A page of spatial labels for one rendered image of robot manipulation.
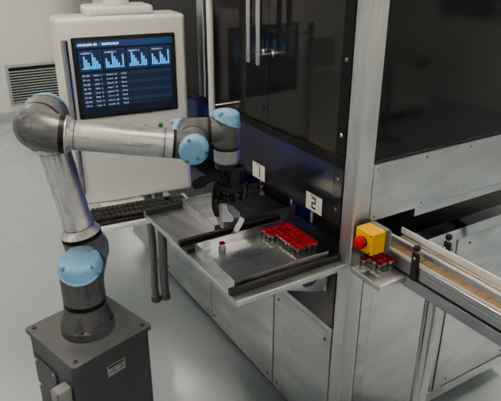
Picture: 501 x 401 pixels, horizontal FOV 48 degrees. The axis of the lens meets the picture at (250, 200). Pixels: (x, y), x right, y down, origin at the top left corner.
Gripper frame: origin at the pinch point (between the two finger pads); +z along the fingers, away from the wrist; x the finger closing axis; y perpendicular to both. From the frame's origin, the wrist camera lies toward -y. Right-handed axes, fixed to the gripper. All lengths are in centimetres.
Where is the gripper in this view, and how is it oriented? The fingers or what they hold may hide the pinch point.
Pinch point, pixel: (221, 223)
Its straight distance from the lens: 172.3
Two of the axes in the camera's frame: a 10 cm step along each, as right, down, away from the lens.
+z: -0.1, 9.1, 4.0
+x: 4.8, -3.5, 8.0
